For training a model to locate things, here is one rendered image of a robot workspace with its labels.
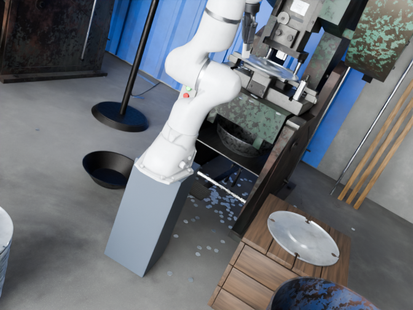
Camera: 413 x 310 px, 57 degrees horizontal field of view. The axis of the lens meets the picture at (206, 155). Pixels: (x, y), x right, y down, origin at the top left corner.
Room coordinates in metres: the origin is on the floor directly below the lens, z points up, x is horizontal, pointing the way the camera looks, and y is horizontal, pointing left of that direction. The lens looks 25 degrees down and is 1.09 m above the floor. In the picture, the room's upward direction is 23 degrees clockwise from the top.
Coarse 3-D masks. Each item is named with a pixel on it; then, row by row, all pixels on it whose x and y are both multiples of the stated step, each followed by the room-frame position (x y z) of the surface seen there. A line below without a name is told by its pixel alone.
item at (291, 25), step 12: (288, 0) 1.88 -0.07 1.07; (300, 0) 1.87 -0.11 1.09; (312, 0) 1.85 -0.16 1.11; (288, 12) 1.87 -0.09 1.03; (300, 12) 1.86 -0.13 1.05; (312, 12) 1.84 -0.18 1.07; (276, 24) 1.88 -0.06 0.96; (288, 24) 1.87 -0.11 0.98; (300, 24) 1.85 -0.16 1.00; (276, 36) 1.84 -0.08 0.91; (288, 36) 1.81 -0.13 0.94; (300, 36) 1.84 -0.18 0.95; (300, 48) 1.87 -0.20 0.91
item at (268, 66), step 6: (252, 54) 1.93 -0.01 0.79; (246, 60) 1.73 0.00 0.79; (252, 60) 1.80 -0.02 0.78; (258, 60) 1.84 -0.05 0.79; (264, 60) 1.94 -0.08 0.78; (258, 66) 1.69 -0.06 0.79; (264, 66) 1.77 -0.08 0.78; (270, 66) 1.81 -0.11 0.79; (276, 66) 1.87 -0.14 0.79; (282, 66) 1.95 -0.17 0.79; (270, 72) 1.71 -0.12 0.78; (276, 72) 1.77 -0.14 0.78; (282, 72) 1.83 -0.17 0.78; (288, 72) 1.90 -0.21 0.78; (282, 78) 1.69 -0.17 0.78; (288, 78) 1.75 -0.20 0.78; (294, 78) 1.81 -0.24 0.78
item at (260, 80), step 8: (248, 64) 1.69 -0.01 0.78; (256, 72) 1.66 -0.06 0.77; (264, 72) 1.67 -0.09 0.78; (256, 80) 1.78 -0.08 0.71; (264, 80) 1.77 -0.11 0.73; (272, 80) 1.77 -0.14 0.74; (248, 88) 1.78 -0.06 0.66; (256, 88) 1.77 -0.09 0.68; (264, 88) 1.76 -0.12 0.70; (264, 96) 1.76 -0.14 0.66
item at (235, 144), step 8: (224, 120) 2.03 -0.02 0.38; (224, 128) 2.02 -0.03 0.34; (232, 128) 2.07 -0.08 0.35; (240, 128) 2.09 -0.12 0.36; (224, 136) 1.82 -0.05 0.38; (232, 136) 1.79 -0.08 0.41; (240, 136) 2.06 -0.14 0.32; (248, 136) 2.07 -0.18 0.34; (224, 144) 1.86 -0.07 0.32; (232, 144) 1.79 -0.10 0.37; (240, 144) 1.78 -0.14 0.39; (248, 144) 1.77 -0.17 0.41; (264, 144) 2.02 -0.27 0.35; (240, 152) 1.81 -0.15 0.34; (248, 152) 1.79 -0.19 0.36; (256, 152) 1.81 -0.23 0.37; (264, 152) 1.84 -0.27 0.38
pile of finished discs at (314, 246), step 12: (276, 216) 1.32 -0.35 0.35; (288, 216) 1.36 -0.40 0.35; (300, 216) 1.39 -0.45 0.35; (276, 228) 1.23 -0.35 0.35; (288, 228) 1.26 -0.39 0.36; (300, 228) 1.29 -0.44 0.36; (312, 228) 1.34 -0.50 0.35; (276, 240) 1.15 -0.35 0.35; (288, 240) 1.19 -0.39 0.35; (300, 240) 1.21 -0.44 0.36; (312, 240) 1.24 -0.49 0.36; (324, 240) 1.29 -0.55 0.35; (300, 252) 1.15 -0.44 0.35; (312, 252) 1.18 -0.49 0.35; (324, 252) 1.21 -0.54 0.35; (336, 252) 1.24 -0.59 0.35; (324, 264) 1.14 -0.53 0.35
